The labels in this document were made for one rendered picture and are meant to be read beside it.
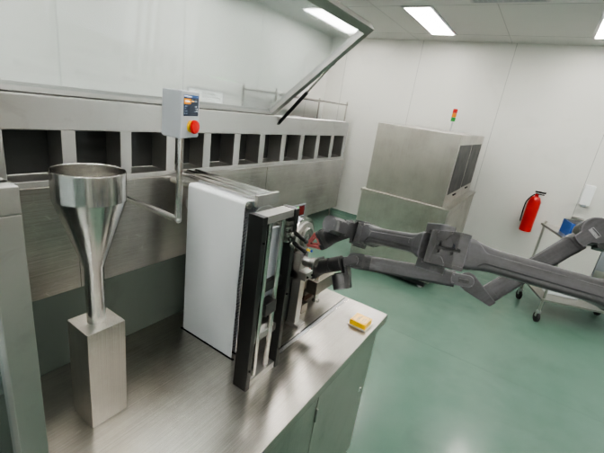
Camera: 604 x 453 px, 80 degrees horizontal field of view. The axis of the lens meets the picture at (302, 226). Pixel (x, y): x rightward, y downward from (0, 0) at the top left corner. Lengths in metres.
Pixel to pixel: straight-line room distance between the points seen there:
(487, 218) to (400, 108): 2.05
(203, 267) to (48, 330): 0.45
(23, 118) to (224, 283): 0.65
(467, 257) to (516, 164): 4.86
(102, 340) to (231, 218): 0.44
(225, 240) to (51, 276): 0.46
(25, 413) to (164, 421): 0.57
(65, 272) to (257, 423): 0.66
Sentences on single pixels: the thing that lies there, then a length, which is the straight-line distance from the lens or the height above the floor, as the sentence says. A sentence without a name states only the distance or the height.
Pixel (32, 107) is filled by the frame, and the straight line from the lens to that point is 1.06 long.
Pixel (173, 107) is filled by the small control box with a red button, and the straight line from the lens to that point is 0.86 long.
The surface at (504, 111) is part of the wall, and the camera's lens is 5.64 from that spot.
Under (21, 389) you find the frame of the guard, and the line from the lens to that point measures 0.57.
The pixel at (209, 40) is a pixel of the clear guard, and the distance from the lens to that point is 1.11.
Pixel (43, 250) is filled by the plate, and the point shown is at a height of 1.28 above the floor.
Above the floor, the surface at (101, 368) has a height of 1.06.
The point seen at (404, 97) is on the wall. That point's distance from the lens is 5.94.
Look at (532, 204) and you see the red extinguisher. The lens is 5.50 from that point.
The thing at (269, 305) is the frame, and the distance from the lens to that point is 1.06.
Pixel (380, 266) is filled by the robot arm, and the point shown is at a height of 1.21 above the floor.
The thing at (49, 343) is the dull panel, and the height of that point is 0.99.
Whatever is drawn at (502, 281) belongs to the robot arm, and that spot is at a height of 1.27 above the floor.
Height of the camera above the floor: 1.72
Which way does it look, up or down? 18 degrees down
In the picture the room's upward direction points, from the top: 8 degrees clockwise
